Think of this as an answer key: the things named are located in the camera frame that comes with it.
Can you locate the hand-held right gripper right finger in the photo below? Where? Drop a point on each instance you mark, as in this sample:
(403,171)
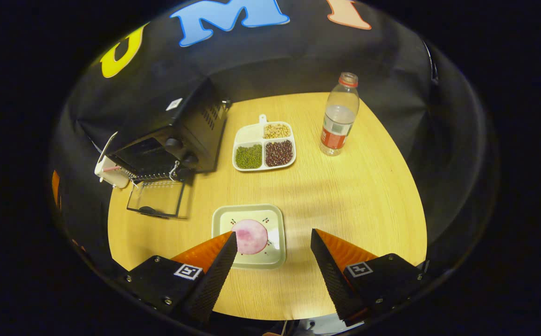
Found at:
(336,284)

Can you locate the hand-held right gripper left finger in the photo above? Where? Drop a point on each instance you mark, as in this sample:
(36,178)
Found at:
(212,284)

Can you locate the round pink food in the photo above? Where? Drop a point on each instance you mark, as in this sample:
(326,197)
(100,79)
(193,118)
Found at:
(251,236)

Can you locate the pale green square plate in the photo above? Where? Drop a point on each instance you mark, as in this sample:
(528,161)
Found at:
(275,219)

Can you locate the black electric oven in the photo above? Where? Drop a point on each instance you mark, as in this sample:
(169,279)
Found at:
(196,116)

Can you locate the pile of green mung beans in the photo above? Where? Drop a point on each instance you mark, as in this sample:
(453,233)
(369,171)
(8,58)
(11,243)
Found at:
(248,156)

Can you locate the pile of red beans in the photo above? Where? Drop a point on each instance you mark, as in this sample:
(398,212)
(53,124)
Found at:
(279,153)

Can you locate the white toaster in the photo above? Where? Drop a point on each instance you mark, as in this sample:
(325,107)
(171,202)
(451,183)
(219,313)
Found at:
(112,178)

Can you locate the white divided tray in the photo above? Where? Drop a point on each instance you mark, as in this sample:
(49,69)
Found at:
(248,134)

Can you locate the clear plastic water bottle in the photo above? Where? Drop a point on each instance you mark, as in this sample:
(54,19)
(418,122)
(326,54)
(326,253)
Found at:
(338,126)

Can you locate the pile of yellow soybeans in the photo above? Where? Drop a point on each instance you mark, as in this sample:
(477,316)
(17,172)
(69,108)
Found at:
(276,130)

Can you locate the black backdrop cloth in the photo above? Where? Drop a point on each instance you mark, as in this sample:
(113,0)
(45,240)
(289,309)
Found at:
(298,60)

